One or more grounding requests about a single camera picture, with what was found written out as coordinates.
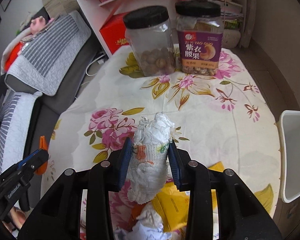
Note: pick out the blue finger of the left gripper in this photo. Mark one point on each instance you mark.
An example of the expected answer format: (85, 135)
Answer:
(31, 161)

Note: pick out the clear jar with nuts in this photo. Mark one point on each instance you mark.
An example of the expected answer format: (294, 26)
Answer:
(149, 33)

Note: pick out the yellow snack wrapper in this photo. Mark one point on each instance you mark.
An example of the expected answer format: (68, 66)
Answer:
(173, 207)

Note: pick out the red gift box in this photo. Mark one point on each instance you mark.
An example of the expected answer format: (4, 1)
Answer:
(113, 32)

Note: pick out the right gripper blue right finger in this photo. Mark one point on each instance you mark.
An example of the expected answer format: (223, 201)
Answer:
(240, 214)

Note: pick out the stacked cardboard boxes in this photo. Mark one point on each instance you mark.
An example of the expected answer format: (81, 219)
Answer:
(55, 8)

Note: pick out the floral tablecloth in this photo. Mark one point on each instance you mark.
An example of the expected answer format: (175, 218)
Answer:
(221, 118)

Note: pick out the purple label cashew jar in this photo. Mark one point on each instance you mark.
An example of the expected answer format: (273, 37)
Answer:
(200, 32)

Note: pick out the grey curtain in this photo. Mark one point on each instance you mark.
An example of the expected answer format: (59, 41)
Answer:
(250, 7)

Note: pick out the white trash bin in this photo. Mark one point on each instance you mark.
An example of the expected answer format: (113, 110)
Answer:
(289, 134)

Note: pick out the stack of books on floor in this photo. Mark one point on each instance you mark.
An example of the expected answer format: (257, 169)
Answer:
(232, 17)

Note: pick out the orange peel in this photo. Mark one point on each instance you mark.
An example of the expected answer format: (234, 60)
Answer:
(43, 157)

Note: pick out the pink pig plush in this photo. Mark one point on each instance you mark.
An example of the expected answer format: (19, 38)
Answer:
(38, 24)

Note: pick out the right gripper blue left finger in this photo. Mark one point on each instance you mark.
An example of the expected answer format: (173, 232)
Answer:
(58, 213)

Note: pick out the white tissue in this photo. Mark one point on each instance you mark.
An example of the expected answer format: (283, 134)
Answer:
(148, 168)
(149, 225)

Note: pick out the grey sofa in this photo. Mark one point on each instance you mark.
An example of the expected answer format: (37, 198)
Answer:
(15, 114)

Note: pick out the grey striped sofa cover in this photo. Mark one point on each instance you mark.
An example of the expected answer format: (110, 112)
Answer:
(45, 60)

